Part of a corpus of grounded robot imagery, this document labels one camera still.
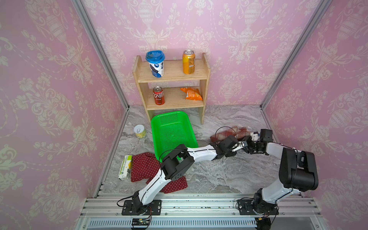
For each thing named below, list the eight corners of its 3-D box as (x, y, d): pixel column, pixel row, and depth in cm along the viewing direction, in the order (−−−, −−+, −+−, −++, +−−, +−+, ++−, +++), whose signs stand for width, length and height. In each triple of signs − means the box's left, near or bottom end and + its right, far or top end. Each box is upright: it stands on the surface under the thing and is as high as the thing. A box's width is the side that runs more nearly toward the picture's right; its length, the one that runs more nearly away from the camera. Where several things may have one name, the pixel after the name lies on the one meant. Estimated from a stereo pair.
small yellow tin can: (134, 138, 104) (132, 133, 99) (137, 129, 109) (135, 124, 104) (145, 138, 104) (143, 133, 99) (147, 129, 109) (145, 124, 104)
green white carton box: (119, 180, 85) (116, 177, 82) (125, 158, 94) (123, 155, 91) (130, 180, 85) (128, 177, 82) (136, 158, 94) (134, 155, 91)
